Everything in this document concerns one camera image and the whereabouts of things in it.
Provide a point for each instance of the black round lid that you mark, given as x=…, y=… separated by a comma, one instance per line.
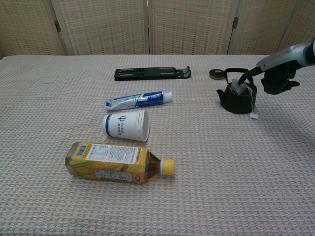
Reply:
x=216, y=74

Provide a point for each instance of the black folding laptop stand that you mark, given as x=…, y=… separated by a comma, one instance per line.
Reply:
x=147, y=74

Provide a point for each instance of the tea bottle yellow cap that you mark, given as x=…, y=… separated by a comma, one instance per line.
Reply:
x=108, y=163

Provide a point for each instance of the white paper cup blue logo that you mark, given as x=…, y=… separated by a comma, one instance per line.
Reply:
x=123, y=125

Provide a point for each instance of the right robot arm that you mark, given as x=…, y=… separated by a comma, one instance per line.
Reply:
x=314, y=49

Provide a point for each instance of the beige woven tablecloth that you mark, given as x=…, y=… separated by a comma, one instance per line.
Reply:
x=73, y=98

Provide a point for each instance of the blue white toothpaste tube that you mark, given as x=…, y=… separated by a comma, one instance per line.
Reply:
x=137, y=100

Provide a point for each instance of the woven folding screen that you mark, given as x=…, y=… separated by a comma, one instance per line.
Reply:
x=105, y=27

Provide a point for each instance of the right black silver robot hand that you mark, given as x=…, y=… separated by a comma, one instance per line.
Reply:
x=283, y=57

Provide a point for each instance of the black teapot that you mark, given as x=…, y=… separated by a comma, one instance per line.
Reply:
x=233, y=103

